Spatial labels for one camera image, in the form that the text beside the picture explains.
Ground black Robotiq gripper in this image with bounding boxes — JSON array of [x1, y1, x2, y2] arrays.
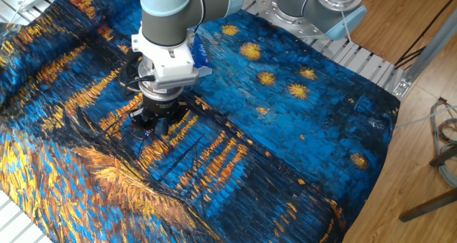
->
[[128, 97, 191, 138]]

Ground red thin-frame glasses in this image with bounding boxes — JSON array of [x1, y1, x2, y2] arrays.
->
[[129, 126, 161, 155]]

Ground dark wooden furniture leg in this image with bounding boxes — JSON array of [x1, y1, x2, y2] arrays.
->
[[398, 187, 457, 222], [429, 144, 457, 167]]

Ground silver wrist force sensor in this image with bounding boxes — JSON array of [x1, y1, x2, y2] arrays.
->
[[137, 61, 186, 104]]

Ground blue white tissue pack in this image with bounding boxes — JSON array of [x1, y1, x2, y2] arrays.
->
[[191, 34, 214, 79]]

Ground starry night painted tablecloth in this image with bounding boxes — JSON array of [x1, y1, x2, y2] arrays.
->
[[0, 0, 401, 243]]

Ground white zip tie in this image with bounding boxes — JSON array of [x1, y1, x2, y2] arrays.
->
[[340, 9, 353, 43]]

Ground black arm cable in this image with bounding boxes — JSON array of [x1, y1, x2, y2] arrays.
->
[[119, 51, 157, 98]]

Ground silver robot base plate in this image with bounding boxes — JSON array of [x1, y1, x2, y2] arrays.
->
[[256, 0, 324, 40]]

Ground thin white cable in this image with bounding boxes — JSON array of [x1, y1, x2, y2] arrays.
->
[[393, 105, 457, 130]]

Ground aluminium frame beam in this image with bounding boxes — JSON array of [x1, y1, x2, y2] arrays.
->
[[391, 9, 457, 101]]

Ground black floor cable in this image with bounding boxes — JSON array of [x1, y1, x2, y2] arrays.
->
[[393, 0, 457, 71]]

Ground grey floor cable bundle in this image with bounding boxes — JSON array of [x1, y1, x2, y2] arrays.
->
[[430, 96, 457, 189]]

